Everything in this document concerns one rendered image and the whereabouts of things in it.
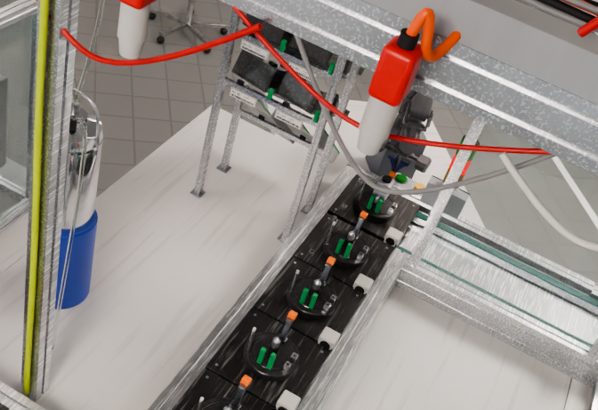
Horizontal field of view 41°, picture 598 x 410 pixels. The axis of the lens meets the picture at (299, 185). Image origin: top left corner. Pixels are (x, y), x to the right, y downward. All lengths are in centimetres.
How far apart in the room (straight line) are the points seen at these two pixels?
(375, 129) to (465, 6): 19
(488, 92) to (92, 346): 136
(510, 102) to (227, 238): 152
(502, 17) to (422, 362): 146
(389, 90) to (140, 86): 366
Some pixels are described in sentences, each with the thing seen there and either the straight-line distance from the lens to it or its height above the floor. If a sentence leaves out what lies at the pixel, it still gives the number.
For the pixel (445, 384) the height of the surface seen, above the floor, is 86.
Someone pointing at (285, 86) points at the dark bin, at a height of 133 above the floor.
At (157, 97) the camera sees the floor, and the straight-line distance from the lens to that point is 455.
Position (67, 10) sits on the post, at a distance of 135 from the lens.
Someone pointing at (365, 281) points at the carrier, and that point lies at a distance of 231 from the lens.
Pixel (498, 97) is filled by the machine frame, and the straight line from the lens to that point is 110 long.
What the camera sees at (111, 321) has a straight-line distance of 221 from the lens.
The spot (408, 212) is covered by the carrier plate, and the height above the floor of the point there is 97.
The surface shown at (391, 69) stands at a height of 208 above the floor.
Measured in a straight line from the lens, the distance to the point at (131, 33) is 120.
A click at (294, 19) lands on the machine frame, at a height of 202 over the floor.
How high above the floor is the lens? 255
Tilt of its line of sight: 38 degrees down
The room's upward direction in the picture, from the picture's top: 18 degrees clockwise
